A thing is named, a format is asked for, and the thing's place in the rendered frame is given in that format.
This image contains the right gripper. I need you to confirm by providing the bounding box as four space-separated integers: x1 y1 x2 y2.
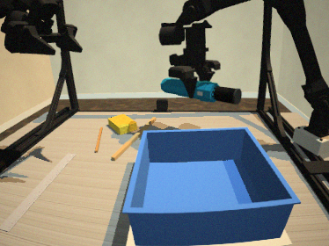
4 15 83 55

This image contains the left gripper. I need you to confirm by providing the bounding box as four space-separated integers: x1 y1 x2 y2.
168 45 221 98

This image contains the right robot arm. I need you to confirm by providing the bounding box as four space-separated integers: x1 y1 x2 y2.
0 0 61 33

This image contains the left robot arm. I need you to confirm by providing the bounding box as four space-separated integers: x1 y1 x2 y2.
159 0 329 138

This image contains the yellow sponge block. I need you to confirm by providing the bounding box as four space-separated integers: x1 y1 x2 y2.
108 114 137 135

